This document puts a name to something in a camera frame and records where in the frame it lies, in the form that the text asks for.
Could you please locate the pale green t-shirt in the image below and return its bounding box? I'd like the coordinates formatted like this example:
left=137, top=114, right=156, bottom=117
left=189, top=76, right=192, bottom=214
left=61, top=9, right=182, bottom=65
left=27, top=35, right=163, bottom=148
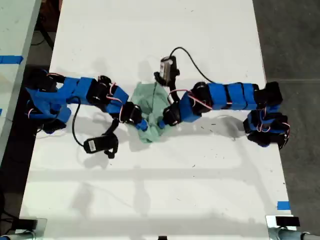
left=129, top=82, right=176, bottom=145

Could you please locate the long blue tape strip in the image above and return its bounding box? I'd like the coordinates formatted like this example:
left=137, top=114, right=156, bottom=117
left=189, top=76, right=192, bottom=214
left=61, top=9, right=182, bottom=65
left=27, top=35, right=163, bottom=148
left=0, top=55, right=25, bottom=66

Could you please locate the white side table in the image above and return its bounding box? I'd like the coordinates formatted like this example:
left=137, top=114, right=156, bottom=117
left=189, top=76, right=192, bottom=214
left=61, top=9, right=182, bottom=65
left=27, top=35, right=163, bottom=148
left=0, top=0, right=43, bottom=161

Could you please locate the short blue tape strip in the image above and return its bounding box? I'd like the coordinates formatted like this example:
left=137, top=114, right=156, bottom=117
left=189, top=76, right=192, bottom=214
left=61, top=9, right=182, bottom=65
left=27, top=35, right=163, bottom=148
left=276, top=200, right=292, bottom=211

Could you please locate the metal plate with black box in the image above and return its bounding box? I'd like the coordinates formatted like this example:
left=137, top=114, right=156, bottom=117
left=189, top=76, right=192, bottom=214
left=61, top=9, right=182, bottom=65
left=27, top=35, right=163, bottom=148
left=265, top=214, right=301, bottom=237
left=17, top=217, right=49, bottom=236

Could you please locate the gripper's black camera stalk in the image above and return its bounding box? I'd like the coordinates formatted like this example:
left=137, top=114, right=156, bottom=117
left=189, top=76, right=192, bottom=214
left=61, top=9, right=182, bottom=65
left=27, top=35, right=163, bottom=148
left=153, top=71, right=181, bottom=104
left=100, top=119, right=121, bottom=160

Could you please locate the gripper's black camera box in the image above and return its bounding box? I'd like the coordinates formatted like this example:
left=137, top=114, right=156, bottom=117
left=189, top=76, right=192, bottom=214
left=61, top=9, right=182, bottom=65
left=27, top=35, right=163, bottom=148
left=82, top=134, right=119, bottom=154
left=159, top=55, right=179, bottom=81

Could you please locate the gripper's black camera cable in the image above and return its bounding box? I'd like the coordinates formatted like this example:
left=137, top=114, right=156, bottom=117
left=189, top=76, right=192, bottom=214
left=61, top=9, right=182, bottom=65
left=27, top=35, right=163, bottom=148
left=71, top=95, right=87, bottom=147
left=169, top=46, right=219, bottom=85

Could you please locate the black floor cable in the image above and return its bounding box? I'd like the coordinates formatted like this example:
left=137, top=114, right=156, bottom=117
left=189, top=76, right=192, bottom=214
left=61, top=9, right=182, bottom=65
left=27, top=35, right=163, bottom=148
left=30, top=23, right=55, bottom=50

